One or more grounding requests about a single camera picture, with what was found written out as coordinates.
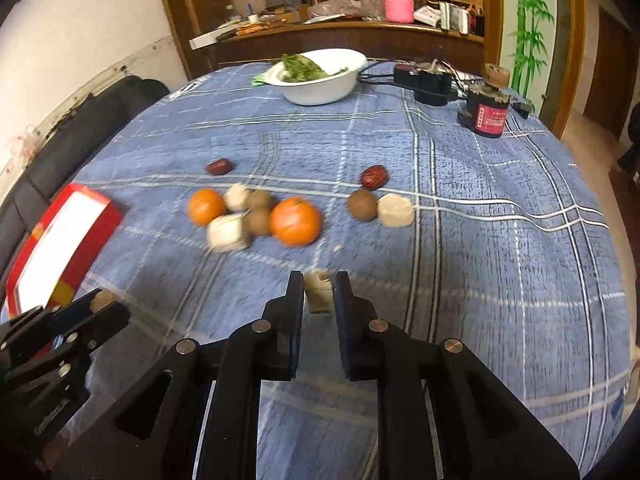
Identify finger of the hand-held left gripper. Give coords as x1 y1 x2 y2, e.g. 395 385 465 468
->
5 301 132 438
0 289 103 358

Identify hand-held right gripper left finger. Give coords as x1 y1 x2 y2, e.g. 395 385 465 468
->
52 270 306 480

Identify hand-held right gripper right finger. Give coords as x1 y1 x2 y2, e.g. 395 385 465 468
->
333 271 582 480

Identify beige chunk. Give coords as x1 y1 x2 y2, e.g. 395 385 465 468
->
223 183 251 212
304 270 334 316
376 194 415 228
206 213 252 252

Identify red and white box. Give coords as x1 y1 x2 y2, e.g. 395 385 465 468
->
2 183 123 318

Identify large orange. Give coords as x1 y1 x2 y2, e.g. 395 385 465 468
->
270 197 321 247

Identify small orange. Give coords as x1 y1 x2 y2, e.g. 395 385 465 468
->
187 188 228 226

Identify blue plaid tablecloth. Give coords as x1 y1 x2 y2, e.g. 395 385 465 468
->
47 59 632 480

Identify black sofa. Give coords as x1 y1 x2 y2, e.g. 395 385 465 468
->
0 76 171 281

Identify white bowl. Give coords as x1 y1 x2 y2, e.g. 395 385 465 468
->
263 49 367 106

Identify green leafy vegetables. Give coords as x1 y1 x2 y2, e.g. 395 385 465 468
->
280 53 349 83

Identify black jar with red label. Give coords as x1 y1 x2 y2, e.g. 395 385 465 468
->
457 82 511 139

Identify wooden cabinet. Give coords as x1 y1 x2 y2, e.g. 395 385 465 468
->
152 0 503 82

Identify white flat board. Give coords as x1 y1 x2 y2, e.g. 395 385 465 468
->
189 27 237 51

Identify clear plastic bag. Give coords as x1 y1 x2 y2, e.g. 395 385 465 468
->
307 0 363 20

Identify wooden door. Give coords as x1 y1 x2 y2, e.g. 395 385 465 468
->
582 10 632 136

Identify black cable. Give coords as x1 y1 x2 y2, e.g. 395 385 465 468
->
357 60 401 86

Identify bamboo wall sticker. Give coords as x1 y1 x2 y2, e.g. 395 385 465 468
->
507 0 557 97

